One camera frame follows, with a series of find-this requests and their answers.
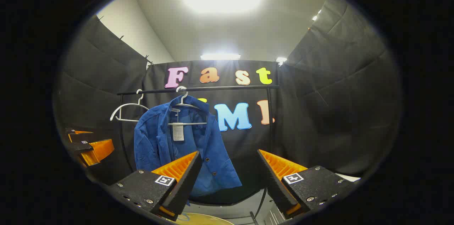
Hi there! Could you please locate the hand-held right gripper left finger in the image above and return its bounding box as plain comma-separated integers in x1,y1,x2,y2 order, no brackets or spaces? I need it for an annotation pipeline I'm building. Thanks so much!
106,150,203,222

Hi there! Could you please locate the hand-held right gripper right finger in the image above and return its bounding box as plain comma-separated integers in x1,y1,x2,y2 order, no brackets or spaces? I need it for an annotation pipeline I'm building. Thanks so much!
257,149,359,219

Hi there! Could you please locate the round laundry hamper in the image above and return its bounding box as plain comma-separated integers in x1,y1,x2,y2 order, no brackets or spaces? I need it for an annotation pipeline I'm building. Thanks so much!
167,213,234,225

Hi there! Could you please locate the blue corduroy jacket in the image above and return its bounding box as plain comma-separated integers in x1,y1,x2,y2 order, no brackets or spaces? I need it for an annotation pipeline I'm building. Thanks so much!
134,94,243,197

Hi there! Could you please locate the white plastic hanger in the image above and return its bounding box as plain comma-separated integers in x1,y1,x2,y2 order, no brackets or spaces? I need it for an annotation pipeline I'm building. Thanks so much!
110,89,150,122
167,86,210,126

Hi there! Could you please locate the black metal clothes rack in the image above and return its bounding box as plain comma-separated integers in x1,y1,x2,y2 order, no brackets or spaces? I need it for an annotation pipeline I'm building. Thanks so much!
117,85,281,225

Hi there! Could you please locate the white panel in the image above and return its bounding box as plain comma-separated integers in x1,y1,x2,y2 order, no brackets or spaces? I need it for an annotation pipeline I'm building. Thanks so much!
336,173,361,183

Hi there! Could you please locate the black backdrop cloth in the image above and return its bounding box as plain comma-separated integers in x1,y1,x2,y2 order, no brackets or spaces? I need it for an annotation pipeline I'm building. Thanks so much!
53,0,403,201

